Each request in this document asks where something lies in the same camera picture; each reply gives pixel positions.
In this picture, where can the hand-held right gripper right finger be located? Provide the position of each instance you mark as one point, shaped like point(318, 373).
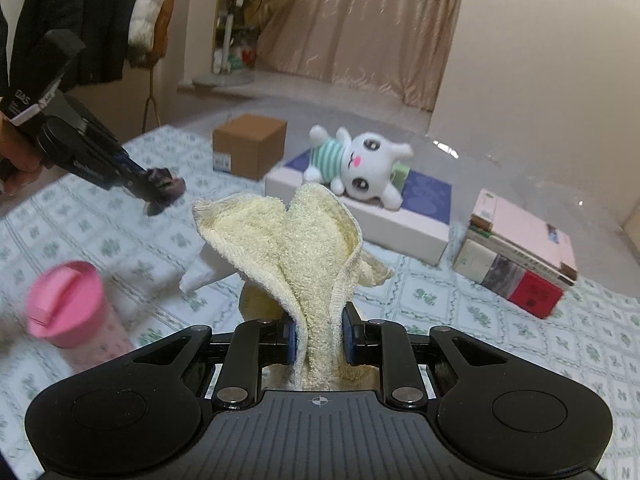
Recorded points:
point(347, 345)

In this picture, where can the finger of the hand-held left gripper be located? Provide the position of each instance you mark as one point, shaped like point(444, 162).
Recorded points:
point(137, 190)
point(134, 167)

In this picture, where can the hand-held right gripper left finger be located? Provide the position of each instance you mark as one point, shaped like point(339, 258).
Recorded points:
point(291, 342)

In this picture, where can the black cloth mask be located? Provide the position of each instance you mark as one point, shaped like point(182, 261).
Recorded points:
point(165, 187)
point(205, 272)

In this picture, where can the yellow towel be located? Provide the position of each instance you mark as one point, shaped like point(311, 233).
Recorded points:
point(310, 260)

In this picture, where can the person's left hand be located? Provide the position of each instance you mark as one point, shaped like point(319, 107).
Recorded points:
point(17, 155)

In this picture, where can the floral printed tablecloth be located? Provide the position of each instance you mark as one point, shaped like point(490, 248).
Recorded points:
point(450, 310)

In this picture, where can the small brown cardboard box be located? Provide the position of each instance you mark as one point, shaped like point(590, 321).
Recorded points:
point(250, 145)

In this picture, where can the white flat box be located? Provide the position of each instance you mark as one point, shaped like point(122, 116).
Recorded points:
point(400, 235)

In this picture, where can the white stand with round base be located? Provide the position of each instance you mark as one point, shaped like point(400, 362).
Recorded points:
point(225, 77)

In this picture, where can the pink tumbler cup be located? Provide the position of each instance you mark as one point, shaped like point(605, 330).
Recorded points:
point(70, 305)

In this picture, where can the orange jacket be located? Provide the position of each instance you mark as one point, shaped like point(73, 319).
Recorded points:
point(165, 25)

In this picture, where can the white book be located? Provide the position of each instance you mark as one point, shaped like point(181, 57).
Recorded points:
point(472, 260)

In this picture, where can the white puffer jacket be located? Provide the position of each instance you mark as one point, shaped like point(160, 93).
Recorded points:
point(147, 5)

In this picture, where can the grey marbled book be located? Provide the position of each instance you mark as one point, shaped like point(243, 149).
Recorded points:
point(502, 275)

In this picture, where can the small green block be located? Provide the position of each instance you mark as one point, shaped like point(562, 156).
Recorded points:
point(401, 175)

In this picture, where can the bookshelf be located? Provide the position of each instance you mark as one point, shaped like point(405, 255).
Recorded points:
point(235, 20)

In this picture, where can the white plush bunny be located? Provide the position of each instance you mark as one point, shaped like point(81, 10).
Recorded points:
point(370, 165)

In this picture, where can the thin book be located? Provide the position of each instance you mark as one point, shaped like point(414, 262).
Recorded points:
point(500, 244)

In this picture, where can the red book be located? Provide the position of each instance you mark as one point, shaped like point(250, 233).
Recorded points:
point(535, 292)

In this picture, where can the clear plastic sheet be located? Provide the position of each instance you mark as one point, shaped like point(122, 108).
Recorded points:
point(550, 180)

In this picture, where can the beige curtain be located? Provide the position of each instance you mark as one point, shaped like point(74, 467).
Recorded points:
point(375, 25)

